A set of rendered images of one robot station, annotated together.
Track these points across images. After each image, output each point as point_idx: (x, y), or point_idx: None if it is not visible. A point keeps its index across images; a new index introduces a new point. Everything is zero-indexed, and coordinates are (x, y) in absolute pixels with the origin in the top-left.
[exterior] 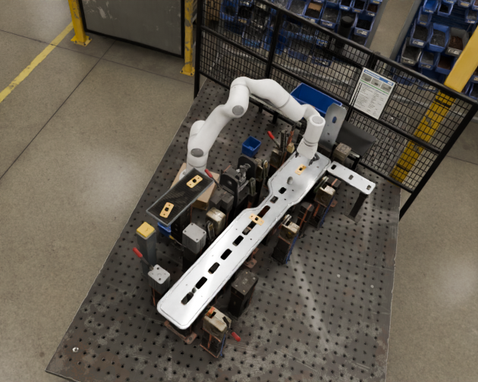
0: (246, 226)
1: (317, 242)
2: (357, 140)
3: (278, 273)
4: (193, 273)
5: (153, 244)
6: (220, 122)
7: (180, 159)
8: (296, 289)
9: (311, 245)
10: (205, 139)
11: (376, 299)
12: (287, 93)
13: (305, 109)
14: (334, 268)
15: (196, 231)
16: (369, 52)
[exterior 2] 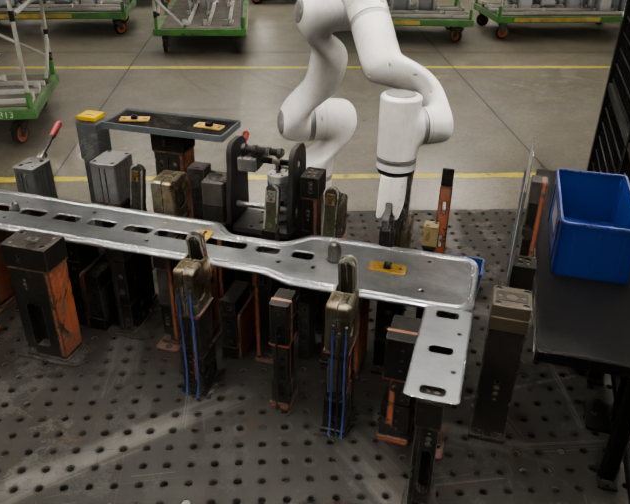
0: (178, 232)
1: (277, 440)
2: (592, 332)
3: (155, 390)
4: (50, 204)
5: (93, 156)
6: (310, 62)
7: (363, 225)
8: (119, 426)
9: (261, 430)
10: (293, 98)
11: None
12: (377, 3)
13: (397, 61)
14: (206, 491)
15: (112, 157)
16: None
